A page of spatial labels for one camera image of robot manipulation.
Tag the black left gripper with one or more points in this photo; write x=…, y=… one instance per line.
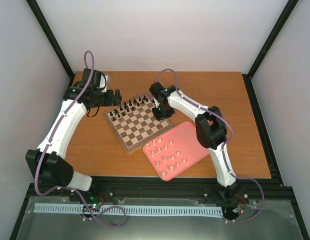
x=118, y=98

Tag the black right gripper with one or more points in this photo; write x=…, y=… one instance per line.
x=160, y=117

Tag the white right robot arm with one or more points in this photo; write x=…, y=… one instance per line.
x=211, y=131

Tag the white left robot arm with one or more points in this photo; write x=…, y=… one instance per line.
x=47, y=162

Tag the wooden chess board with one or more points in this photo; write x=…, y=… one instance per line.
x=139, y=126

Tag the light blue cable duct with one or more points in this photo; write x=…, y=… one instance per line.
x=135, y=210

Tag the pink plastic tray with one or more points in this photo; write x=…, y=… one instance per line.
x=185, y=141

